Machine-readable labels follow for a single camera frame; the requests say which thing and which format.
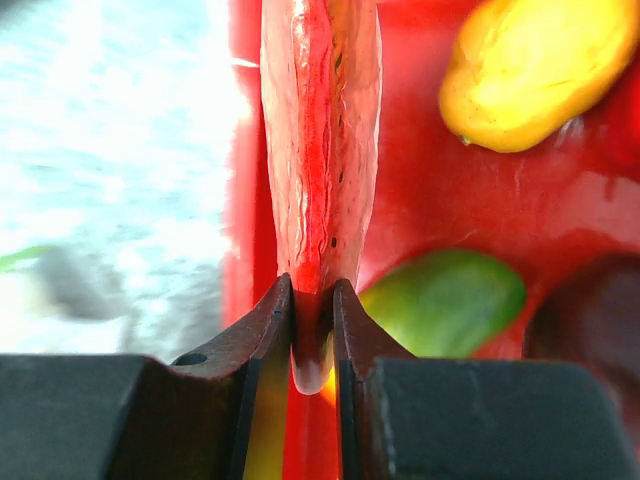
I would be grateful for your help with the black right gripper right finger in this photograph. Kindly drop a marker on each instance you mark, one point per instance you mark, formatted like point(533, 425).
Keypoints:
point(404, 417)

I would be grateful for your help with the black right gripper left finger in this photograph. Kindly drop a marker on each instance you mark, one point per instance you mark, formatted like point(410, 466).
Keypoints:
point(133, 417)

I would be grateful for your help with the green orange mango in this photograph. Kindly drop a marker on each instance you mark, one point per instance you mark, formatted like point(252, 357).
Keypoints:
point(447, 303)

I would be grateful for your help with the yellow mango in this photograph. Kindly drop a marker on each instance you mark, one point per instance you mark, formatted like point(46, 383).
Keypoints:
point(290, 436)

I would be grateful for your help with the dark red apple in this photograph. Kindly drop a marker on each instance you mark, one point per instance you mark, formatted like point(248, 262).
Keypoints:
point(592, 318)

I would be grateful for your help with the watermelon slice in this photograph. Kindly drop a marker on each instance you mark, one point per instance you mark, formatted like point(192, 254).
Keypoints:
point(321, 85)

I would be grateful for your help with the red plastic bin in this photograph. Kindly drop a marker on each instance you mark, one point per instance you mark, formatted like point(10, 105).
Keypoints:
point(546, 211)

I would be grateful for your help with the small yellow orange fruit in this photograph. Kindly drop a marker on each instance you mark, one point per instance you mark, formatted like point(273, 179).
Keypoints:
point(520, 70)

